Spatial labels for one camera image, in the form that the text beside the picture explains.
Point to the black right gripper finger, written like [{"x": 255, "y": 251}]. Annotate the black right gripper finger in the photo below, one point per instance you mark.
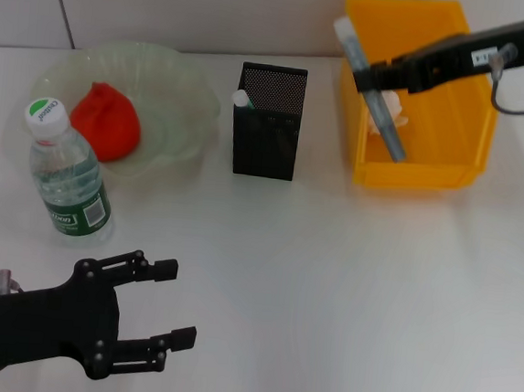
[
  {"x": 387, "y": 76},
  {"x": 405, "y": 58}
]

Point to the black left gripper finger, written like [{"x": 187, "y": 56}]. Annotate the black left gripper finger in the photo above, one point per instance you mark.
[
  {"x": 166, "y": 269},
  {"x": 184, "y": 338}
]

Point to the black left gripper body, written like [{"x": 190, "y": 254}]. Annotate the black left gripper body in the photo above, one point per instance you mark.
[{"x": 44, "y": 324}]

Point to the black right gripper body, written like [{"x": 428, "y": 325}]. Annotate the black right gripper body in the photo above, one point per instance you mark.
[{"x": 462, "y": 57}]

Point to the white paper ball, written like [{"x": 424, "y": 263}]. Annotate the white paper ball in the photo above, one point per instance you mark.
[{"x": 396, "y": 104}]

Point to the silver glitter pen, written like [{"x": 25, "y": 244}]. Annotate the silver glitter pen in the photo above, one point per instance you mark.
[{"x": 385, "y": 119}]

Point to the clear water bottle green label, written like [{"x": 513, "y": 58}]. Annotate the clear water bottle green label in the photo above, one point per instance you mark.
[{"x": 66, "y": 179}]

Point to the mint green pen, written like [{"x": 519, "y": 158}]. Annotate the mint green pen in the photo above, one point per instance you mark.
[{"x": 242, "y": 99}]

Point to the black mesh pen holder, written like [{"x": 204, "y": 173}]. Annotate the black mesh pen holder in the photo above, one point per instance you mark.
[{"x": 266, "y": 146}]

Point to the green glass fruit plate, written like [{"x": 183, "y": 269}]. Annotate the green glass fruit plate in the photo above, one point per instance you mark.
[{"x": 173, "y": 106}]

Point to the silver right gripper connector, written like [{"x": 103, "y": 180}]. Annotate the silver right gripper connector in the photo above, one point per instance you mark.
[{"x": 503, "y": 59}]

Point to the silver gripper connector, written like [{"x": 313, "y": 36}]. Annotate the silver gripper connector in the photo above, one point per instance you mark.
[
  {"x": 4, "y": 280},
  {"x": 503, "y": 59}
]

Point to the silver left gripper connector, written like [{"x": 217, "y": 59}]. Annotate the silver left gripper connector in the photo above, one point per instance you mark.
[{"x": 4, "y": 280}]

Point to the yellow plastic bin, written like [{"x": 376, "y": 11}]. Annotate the yellow plastic bin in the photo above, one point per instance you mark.
[{"x": 441, "y": 143}]

